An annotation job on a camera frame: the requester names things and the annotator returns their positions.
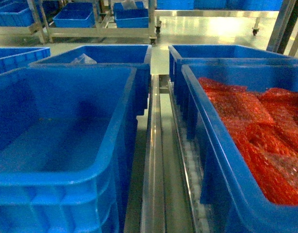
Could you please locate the red bubble wrap bags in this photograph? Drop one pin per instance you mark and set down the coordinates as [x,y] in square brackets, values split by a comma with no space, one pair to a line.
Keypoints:
[264,127]

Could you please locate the blue bin behind red bags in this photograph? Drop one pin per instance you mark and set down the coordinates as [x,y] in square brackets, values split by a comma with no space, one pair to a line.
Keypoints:
[219,55]

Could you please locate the empty blue plastic bin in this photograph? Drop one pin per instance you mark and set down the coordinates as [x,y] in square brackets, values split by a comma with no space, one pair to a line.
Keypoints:
[67,137]

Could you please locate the far left blue bin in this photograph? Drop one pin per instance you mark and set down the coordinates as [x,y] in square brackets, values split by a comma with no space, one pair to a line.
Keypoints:
[16,57]

